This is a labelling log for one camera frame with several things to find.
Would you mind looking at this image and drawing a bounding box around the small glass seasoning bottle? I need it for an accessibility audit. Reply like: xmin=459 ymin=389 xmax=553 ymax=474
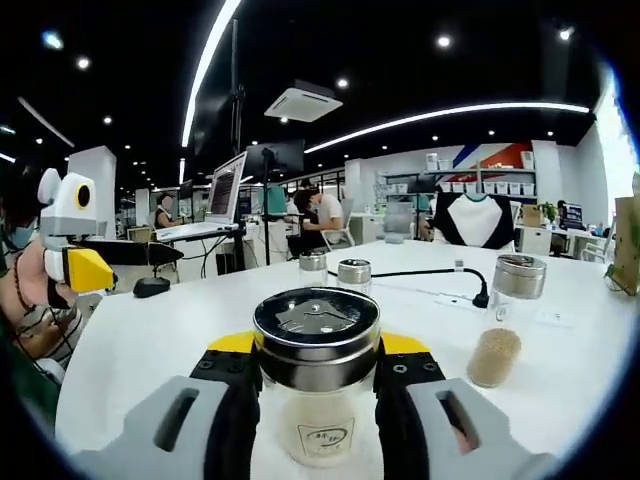
xmin=337 ymin=258 xmax=374 ymax=296
xmin=298 ymin=251 xmax=330 ymax=289

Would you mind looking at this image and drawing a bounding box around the teal panel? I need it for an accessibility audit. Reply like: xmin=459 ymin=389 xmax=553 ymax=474
xmin=262 ymin=182 xmax=289 ymax=216

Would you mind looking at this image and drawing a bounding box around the brown paper bag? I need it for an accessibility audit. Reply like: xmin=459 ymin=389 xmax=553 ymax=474
xmin=613 ymin=196 xmax=640 ymax=296

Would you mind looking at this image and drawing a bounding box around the green leafy potted plant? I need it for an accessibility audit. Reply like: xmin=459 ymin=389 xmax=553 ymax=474
xmin=602 ymin=172 xmax=640 ymax=297

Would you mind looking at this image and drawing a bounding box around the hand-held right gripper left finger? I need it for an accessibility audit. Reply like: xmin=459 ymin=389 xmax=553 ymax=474
xmin=72 ymin=329 xmax=265 ymax=480

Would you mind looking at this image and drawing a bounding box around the ceiling air conditioner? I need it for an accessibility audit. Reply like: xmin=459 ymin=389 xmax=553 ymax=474
xmin=263 ymin=78 xmax=344 ymax=123

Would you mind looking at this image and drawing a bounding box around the white open laptop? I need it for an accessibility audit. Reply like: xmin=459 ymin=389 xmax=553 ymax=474
xmin=154 ymin=151 xmax=249 ymax=244

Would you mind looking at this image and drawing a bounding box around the black tripod stand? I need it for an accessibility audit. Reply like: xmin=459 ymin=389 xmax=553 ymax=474
xmin=261 ymin=147 xmax=275 ymax=266

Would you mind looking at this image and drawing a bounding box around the grey office chair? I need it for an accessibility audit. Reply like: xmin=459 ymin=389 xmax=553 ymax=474
xmin=384 ymin=201 xmax=414 ymax=245

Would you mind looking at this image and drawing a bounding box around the person's left hand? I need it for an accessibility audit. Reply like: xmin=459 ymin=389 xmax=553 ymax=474
xmin=19 ymin=243 xmax=79 ymax=324

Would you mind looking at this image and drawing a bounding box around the tall white-filled seasoning bottle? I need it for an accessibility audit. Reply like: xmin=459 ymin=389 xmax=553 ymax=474
xmin=252 ymin=287 xmax=382 ymax=470

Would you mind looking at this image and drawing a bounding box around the white ceiling light strip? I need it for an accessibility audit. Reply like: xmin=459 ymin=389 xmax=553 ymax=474
xmin=303 ymin=102 xmax=591 ymax=155
xmin=180 ymin=0 xmax=244 ymax=148

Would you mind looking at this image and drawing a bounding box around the black monitor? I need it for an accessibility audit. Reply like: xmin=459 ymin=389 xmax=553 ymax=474
xmin=244 ymin=139 xmax=306 ymax=177

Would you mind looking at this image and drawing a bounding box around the white power strip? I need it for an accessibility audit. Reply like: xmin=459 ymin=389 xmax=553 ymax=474
xmin=434 ymin=292 xmax=576 ymax=329

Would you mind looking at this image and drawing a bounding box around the black table cable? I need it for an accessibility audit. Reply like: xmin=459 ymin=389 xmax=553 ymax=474
xmin=327 ymin=267 xmax=490 ymax=309

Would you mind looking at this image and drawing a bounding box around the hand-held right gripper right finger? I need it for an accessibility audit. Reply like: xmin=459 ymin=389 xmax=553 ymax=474
xmin=372 ymin=330 xmax=559 ymax=480

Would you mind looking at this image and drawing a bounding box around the shelf with white bins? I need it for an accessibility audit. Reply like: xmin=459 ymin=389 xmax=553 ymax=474
xmin=424 ymin=152 xmax=539 ymax=199

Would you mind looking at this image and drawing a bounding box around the tall brown-filled seasoning bottle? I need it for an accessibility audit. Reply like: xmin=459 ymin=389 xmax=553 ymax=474
xmin=466 ymin=253 xmax=548 ymax=390

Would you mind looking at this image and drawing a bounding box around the black and white shirt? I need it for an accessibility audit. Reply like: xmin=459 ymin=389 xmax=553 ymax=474
xmin=432 ymin=192 xmax=516 ymax=250

